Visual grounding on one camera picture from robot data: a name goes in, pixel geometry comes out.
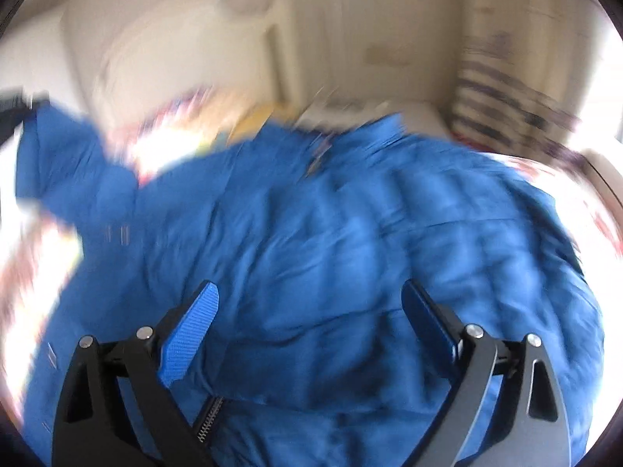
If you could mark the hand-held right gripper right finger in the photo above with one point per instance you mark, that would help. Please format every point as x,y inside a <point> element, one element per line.
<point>428,326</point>

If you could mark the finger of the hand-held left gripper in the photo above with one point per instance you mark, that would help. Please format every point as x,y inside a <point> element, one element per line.
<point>19,99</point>

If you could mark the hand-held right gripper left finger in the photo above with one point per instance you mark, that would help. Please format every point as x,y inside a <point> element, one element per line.
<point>192,331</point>

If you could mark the blue puffer jacket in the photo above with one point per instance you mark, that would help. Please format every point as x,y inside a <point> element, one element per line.
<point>316,233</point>

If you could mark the floral bed blanket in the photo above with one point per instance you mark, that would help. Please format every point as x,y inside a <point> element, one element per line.
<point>165,151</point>

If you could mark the white wooden headboard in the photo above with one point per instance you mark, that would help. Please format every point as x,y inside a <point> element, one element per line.
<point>194,48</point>

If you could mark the yellow cloth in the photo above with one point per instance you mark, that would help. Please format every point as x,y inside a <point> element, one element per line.
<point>253,119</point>

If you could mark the printed beige curtain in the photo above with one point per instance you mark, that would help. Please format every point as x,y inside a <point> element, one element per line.
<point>511,82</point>

